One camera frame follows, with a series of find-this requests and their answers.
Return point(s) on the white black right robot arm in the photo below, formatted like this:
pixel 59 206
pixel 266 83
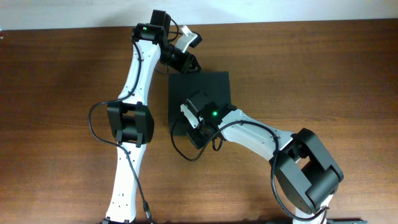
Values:
pixel 304 175

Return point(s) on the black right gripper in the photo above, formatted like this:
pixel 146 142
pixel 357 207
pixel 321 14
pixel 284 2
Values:
pixel 196 138

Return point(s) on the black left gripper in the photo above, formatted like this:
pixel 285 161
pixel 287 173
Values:
pixel 186 65

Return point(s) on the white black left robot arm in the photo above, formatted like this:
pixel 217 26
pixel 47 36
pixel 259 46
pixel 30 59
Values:
pixel 131 122

